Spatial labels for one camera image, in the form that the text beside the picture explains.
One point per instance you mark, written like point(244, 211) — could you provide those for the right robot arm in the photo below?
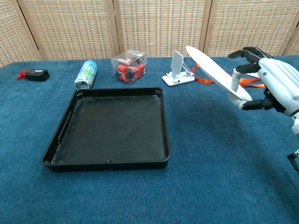
point(295, 126)

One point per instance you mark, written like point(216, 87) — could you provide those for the white round plate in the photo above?
point(215, 72)

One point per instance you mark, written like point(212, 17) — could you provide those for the white folding phone stand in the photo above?
point(178, 70)

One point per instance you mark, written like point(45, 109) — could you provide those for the black rectangular plastic tray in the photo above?
point(109, 128)

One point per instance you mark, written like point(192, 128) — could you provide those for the blue table cloth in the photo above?
point(149, 186)

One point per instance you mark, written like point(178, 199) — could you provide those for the black box with red clip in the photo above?
point(36, 74)

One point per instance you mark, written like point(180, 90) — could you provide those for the blue green drink can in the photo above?
point(87, 74)

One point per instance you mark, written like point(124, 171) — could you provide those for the woven folding screen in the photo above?
point(149, 25)

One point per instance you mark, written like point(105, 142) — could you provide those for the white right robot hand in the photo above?
point(278, 79)

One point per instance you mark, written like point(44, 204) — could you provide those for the clear box of red parts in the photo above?
point(129, 67)

